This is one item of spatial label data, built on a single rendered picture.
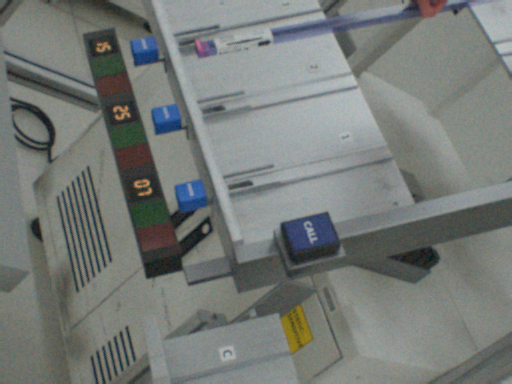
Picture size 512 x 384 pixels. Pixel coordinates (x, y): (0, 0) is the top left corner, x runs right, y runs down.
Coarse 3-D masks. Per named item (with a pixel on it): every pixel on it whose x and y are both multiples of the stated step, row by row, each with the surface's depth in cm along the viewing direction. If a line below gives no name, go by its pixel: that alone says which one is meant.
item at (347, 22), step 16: (432, 0) 103; (464, 0) 103; (480, 0) 103; (496, 0) 104; (352, 16) 101; (368, 16) 101; (384, 16) 101; (400, 16) 102; (416, 16) 102; (272, 32) 99; (288, 32) 99; (304, 32) 99; (320, 32) 100; (336, 32) 101; (208, 48) 97
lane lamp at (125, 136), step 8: (120, 128) 106; (128, 128) 106; (136, 128) 106; (112, 136) 106; (120, 136) 106; (128, 136) 106; (136, 136) 106; (144, 136) 106; (120, 144) 105; (128, 144) 105
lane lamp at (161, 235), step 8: (160, 224) 99; (168, 224) 99; (144, 232) 98; (152, 232) 98; (160, 232) 98; (168, 232) 98; (144, 240) 98; (152, 240) 98; (160, 240) 98; (168, 240) 98; (144, 248) 97; (152, 248) 97
